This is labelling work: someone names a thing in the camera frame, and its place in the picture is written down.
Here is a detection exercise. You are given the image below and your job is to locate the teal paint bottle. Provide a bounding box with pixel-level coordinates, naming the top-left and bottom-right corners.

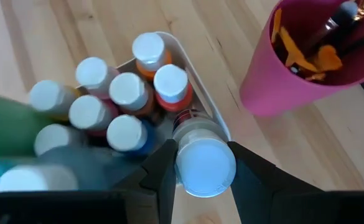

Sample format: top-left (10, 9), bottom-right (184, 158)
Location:
top-left (0, 158), bottom-right (78, 197)

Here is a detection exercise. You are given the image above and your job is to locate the pink plastic cup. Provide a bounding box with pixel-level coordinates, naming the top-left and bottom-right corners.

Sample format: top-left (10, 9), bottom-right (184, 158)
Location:
top-left (239, 0), bottom-right (364, 118)

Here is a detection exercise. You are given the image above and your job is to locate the large black paint bottle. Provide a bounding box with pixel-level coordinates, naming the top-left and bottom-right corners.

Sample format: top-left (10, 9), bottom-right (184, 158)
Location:
top-left (38, 144), bottom-right (145, 191)

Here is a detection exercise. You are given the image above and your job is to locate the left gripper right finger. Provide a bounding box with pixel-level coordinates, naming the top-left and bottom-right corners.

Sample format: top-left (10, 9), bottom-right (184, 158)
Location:
top-left (228, 141), bottom-right (324, 224)

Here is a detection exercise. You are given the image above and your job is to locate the green paint bottle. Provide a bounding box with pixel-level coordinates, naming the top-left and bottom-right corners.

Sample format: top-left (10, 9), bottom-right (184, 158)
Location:
top-left (0, 91), bottom-right (50, 158)

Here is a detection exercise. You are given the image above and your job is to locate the magenta paint bottle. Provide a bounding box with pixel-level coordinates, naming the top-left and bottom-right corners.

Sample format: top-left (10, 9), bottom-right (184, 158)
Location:
top-left (68, 95), bottom-right (119, 138)

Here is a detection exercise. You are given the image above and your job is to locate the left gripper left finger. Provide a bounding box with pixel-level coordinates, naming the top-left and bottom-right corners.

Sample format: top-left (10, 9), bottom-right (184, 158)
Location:
top-left (113, 139), bottom-right (179, 224)

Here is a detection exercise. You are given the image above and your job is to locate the white plastic bin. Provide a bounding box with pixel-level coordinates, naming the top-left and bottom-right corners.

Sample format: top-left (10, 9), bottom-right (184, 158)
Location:
top-left (75, 30), bottom-right (232, 194)

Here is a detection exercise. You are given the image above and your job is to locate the tan paint bottle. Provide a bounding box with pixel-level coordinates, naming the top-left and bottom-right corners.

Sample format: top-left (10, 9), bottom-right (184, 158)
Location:
top-left (28, 80), bottom-right (80, 121)

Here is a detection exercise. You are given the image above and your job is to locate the burnt orange paint bottle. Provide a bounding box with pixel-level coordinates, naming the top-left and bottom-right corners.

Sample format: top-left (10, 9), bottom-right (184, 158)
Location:
top-left (108, 72), bottom-right (155, 116)

